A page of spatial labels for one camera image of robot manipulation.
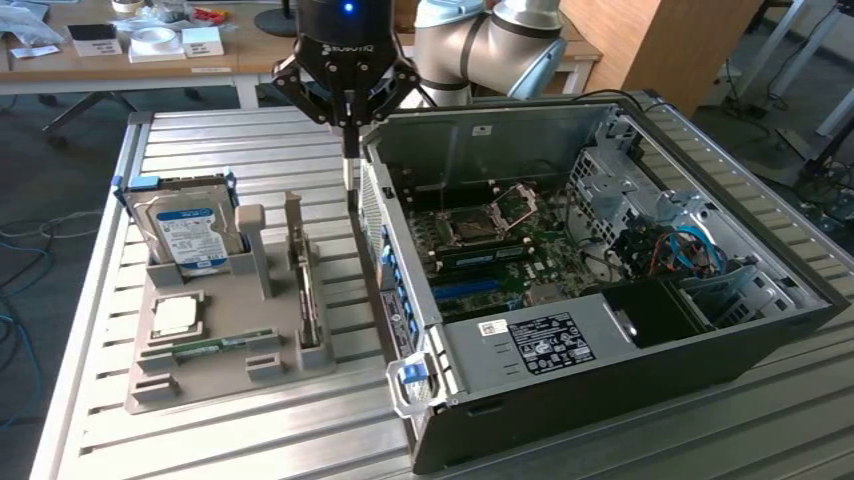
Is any black-labelled RAM stick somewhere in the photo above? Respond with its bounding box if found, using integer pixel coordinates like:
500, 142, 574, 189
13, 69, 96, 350
437, 243, 530, 269

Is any open black PC case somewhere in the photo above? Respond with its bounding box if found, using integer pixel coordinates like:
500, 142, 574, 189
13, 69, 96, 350
347, 95, 854, 475

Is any grey plastic parts rack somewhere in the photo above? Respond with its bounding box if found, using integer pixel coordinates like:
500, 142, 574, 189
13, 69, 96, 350
124, 190, 337, 416

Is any CPU socket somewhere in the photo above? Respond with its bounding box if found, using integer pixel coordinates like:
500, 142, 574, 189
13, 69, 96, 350
447, 207, 516, 247

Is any grey power supply unit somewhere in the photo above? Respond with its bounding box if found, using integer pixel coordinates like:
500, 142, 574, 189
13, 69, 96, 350
425, 298, 639, 397

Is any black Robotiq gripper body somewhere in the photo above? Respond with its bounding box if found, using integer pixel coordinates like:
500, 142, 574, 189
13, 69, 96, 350
291, 0, 403, 126

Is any flat white box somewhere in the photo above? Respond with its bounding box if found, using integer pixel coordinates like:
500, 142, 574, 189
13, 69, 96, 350
125, 43, 188, 65

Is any black monitor base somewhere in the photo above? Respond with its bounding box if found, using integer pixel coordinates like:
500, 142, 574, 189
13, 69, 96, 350
252, 0, 303, 39

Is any silver case handle blue latch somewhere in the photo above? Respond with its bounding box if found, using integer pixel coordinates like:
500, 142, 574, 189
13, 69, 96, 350
384, 352, 447, 419

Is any white floor cable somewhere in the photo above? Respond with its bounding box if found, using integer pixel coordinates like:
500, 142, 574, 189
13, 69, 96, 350
0, 208, 105, 242

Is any metal socket cover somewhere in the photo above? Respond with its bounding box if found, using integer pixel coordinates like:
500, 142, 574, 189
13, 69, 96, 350
491, 183, 543, 232

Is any silver CPU chip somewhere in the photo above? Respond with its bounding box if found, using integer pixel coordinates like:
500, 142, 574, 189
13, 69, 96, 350
151, 298, 201, 337

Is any wooden desk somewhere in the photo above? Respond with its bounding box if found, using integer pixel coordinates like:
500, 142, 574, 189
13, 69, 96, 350
0, 0, 603, 97

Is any metal disk bay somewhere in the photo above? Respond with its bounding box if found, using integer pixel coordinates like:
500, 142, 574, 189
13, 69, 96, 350
570, 144, 646, 226

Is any black power cable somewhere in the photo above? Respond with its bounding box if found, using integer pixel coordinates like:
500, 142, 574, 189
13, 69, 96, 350
571, 88, 670, 114

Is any graphics card with metal bracket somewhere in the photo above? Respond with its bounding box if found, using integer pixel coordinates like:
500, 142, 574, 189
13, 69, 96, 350
281, 191, 323, 351

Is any black and white box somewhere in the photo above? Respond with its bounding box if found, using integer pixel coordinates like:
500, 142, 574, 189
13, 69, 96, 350
65, 23, 125, 58

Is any wooden cabinet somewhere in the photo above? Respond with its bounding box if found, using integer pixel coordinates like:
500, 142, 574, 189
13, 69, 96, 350
558, 0, 767, 117

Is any green RAM stick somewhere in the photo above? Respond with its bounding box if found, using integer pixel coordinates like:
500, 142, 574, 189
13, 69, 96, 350
139, 329, 279, 359

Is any small white box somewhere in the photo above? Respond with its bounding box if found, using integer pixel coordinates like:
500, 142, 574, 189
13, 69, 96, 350
180, 25, 225, 59

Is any clear plastic bag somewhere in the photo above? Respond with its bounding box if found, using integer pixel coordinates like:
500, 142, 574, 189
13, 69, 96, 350
0, 3, 67, 47

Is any hard disk with blue bracket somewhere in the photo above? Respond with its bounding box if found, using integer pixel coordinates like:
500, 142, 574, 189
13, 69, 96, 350
111, 168, 249, 277

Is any blue floor cable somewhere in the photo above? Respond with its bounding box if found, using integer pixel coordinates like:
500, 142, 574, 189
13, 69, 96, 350
0, 234, 56, 432

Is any green motherboard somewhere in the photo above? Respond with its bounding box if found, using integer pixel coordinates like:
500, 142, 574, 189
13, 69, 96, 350
404, 197, 642, 321

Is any white tape roll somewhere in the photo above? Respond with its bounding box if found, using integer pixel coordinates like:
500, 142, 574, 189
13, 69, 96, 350
129, 26, 183, 53

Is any white paper card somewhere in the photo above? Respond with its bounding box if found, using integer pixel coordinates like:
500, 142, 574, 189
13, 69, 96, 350
8, 44, 63, 60

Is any blue SATA wire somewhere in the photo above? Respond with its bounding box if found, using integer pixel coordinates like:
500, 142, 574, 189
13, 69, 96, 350
664, 226, 730, 281

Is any blue expansion slot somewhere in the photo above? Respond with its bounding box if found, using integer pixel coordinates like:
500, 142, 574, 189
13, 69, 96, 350
431, 278, 503, 302

